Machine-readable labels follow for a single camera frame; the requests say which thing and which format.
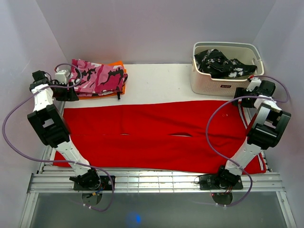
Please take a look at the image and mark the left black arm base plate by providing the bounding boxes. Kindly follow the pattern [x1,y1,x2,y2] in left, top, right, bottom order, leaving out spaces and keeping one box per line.
[73,175,112,191]

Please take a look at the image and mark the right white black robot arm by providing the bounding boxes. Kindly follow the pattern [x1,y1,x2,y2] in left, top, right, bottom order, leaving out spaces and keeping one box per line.
[214,79,291,189]

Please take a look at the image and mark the orange folded trousers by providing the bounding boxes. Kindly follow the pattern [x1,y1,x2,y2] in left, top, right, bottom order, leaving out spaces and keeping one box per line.
[76,61,126,100]

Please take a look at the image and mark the aluminium rail frame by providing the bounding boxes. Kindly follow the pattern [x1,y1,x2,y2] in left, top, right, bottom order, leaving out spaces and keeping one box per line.
[19,147,296,228]

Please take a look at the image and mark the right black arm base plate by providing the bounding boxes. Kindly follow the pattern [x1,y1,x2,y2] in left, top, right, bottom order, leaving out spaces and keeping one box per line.
[198,174,243,190]

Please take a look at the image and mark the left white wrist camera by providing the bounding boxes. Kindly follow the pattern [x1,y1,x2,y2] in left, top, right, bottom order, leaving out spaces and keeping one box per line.
[55,68,71,86]

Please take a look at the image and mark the black white floral trousers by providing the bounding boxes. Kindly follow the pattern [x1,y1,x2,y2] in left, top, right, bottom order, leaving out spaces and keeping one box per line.
[194,49,257,79]

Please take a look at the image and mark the pink camouflage folded trousers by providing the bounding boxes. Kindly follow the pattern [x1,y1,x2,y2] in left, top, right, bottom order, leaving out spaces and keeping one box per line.
[68,58,128,97]

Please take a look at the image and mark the red trousers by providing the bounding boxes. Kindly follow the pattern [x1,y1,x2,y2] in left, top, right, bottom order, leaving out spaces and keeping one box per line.
[52,99,266,175]

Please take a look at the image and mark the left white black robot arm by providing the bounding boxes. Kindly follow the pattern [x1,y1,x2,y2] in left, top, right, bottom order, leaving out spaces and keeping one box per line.
[27,70,101,190]

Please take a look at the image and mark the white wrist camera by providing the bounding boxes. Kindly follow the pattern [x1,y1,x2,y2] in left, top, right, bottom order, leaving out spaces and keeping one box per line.
[246,76,261,92]
[55,68,71,86]

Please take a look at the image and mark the cream perforated plastic basket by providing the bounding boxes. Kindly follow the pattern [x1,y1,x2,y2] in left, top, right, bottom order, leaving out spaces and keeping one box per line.
[190,42,264,96]

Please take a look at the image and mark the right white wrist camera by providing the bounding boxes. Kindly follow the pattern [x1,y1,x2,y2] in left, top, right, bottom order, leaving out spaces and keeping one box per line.
[246,76,261,92]

